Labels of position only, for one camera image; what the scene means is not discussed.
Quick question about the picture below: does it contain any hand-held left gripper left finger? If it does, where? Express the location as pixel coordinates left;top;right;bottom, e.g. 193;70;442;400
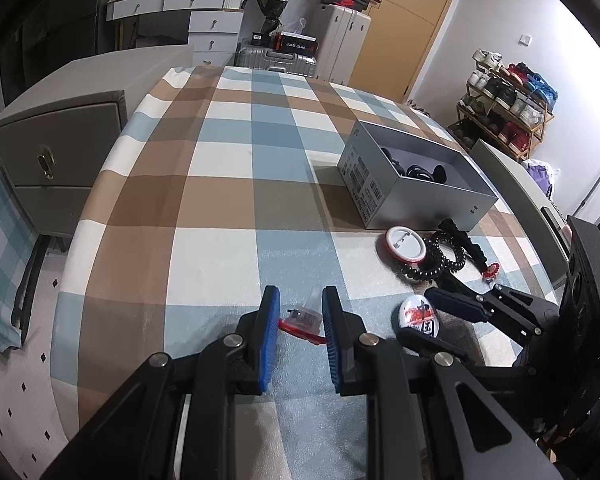
40;285;282;480

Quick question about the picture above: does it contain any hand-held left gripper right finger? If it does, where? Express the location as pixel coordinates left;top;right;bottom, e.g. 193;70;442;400
321;285;561;480

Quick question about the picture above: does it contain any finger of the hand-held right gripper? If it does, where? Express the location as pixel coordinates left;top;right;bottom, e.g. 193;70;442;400
424;282;563;343
396;329;531;376

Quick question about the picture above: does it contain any red printed pin badge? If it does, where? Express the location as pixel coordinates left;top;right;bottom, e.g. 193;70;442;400
399;294;437;339

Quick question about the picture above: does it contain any black headband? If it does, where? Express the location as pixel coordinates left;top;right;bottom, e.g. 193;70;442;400
437;217;488;267

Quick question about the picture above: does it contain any white red pin badge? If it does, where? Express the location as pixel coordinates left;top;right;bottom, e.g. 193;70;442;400
385;226;424;267

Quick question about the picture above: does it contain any grey cardboard box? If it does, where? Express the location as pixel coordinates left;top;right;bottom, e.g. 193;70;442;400
337;120;499;231

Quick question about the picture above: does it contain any person's right forearm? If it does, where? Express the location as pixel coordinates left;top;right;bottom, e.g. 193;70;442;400
550;400;600;480

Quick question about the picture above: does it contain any grey bedside cabinet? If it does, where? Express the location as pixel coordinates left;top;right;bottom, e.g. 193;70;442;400
471;139;575;281

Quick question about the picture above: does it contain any black hair scrunchie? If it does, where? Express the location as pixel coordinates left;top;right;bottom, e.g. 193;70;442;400
406;162;449;184

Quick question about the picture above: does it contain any purple bag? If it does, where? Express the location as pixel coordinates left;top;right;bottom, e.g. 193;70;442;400
526;158;562;197

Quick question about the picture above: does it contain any black hair claw clip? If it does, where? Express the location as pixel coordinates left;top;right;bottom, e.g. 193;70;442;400
381;147;406;177

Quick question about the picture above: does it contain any wooden shoe rack with shoes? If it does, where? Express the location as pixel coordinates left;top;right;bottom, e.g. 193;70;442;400
456;49;559;158

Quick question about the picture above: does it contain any black metal bar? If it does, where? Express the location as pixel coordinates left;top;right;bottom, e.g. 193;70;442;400
11;234;52;347

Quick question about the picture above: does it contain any blue checked cloth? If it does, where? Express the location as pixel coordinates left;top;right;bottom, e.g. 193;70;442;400
0;139;47;357

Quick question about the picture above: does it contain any grey drawer cabinet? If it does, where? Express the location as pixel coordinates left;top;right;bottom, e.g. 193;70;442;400
0;44;196;239

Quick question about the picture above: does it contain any silver suitcase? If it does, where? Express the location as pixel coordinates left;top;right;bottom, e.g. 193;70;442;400
235;42;322;79

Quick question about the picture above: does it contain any beige suitcase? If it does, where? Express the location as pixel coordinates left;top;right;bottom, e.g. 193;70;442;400
316;4;373;84

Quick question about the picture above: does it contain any wooden door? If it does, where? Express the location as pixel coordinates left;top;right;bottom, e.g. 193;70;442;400
347;0;469;104

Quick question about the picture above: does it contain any black red flat box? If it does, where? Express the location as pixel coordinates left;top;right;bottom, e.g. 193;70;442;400
275;31;320;57

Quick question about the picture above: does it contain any grey cloth heap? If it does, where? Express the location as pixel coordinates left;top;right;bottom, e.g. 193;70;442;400
134;34;191;51

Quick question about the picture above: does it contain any black red shoe box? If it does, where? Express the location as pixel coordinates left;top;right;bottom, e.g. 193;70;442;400
321;0;374;12

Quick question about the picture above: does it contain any black wrapped bouquet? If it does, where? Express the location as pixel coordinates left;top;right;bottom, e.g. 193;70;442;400
250;0;290;45

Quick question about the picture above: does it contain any white vanity desk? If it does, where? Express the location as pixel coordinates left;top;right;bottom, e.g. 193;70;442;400
106;0;247;67

